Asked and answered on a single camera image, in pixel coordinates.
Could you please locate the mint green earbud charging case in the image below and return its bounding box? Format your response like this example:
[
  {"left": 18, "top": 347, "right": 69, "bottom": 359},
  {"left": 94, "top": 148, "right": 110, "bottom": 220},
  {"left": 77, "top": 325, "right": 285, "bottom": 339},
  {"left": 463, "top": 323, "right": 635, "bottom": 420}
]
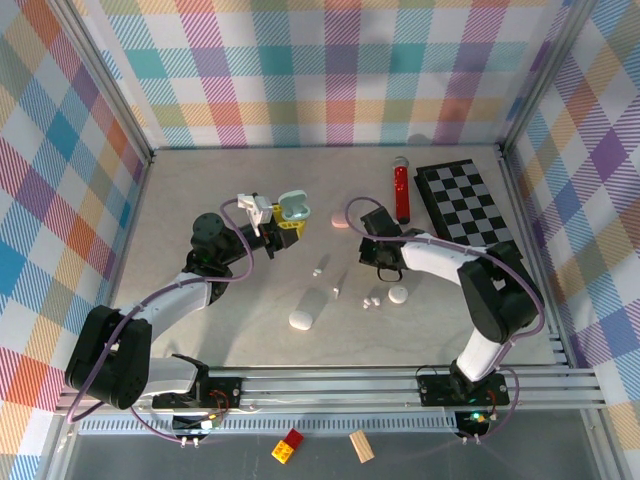
[{"left": 277, "top": 188, "right": 309, "bottom": 222}]

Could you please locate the red glitter toy microphone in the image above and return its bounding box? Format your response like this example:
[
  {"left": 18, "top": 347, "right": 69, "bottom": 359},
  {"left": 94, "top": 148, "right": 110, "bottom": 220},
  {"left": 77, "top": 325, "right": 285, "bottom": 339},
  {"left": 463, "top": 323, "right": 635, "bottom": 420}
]
[{"left": 391, "top": 156, "right": 412, "bottom": 226}]

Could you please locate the black grey folding chessboard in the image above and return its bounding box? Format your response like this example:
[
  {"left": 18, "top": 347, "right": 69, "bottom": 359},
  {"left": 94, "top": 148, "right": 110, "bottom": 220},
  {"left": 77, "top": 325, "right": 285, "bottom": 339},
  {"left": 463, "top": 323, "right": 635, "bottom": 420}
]
[{"left": 413, "top": 159, "right": 525, "bottom": 264}]

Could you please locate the wooden block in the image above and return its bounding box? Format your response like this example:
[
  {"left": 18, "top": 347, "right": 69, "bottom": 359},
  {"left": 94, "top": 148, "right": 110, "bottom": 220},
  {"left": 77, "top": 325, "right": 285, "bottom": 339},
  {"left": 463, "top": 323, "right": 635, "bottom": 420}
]
[{"left": 348, "top": 429, "right": 376, "bottom": 464}]

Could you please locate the yellow and red toy brick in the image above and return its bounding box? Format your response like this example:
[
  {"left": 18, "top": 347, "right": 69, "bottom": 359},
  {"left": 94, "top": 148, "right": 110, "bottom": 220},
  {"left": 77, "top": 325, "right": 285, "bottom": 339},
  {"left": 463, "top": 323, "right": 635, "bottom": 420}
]
[{"left": 271, "top": 428, "right": 305, "bottom": 464}]

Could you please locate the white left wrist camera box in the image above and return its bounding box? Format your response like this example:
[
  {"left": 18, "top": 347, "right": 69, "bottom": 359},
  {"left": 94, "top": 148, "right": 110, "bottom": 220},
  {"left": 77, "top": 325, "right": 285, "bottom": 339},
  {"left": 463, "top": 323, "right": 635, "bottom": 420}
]
[{"left": 236, "top": 192, "right": 275, "bottom": 237}]

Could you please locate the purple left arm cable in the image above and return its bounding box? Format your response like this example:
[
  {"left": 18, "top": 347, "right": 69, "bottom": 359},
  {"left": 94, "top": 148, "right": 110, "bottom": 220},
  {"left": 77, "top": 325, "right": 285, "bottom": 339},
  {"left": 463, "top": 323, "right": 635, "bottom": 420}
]
[{"left": 67, "top": 197, "right": 254, "bottom": 444}]

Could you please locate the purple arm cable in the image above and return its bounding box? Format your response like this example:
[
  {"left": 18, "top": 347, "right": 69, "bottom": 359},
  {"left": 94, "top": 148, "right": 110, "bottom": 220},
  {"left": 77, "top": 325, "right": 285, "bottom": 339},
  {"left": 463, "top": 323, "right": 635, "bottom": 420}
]
[
  {"left": 346, "top": 196, "right": 546, "bottom": 444},
  {"left": 67, "top": 197, "right": 254, "bottom": 444}
]

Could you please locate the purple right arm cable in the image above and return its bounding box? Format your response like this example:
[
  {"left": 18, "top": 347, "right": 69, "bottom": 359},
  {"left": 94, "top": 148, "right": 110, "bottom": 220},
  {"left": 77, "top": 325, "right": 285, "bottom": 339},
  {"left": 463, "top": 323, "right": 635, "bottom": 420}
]
[{"left": 346, "top": 196, "right": 546, "bottom": 444}]

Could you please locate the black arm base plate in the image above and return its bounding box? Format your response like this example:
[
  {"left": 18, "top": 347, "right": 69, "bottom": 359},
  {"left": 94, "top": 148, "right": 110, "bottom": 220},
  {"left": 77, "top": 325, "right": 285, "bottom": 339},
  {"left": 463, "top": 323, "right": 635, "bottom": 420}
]
[
  {"left": 152, "top": 377, "right": 244, "bottom": 409},
  {"left": 417, "top": 373, "right": 511, "bottom": 407}
]

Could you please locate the aluminium frame rail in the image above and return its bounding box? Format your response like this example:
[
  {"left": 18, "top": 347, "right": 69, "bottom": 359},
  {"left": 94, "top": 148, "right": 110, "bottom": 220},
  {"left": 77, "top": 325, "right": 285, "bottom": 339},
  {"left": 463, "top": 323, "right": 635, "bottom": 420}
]
[{"left": 54, "top": 366, "right": 606, "bottom": 416}]

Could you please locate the aluminium side rail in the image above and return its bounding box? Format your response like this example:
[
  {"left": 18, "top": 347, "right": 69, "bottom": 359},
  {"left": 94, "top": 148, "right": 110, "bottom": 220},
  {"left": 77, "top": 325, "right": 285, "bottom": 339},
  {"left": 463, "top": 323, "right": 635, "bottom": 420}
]
[{"left": 497, "top": 147, "right": 574, "bottom": 369}]

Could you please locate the small circuit board with wires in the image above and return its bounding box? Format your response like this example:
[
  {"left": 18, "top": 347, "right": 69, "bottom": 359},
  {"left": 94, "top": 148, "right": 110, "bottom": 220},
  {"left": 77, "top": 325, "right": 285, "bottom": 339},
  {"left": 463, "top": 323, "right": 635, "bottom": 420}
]
[
  {"left": 172, "top": 412, "right": 225, "bottom": 435},
  {"left": 457, "top": 408, "right": 492, "bottom": 432}
]

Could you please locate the grey slotted cable duct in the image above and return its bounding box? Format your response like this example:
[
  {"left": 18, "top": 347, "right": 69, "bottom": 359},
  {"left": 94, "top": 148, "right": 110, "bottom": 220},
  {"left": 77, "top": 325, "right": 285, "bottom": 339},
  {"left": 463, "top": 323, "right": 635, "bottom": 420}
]
[{"left": 78, "top": 417, "right": 464, "bottom": 436}]

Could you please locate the aluminium corner post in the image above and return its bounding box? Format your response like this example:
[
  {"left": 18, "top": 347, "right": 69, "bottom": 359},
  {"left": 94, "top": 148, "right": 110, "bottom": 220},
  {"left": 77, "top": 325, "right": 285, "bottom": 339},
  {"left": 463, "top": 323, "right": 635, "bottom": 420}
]
[
  {"left": 49, "top": 0, "right": 157, "bottom": 166},
  {"left": 498, "top": 0, "right": 597, "bottom": 159}
]

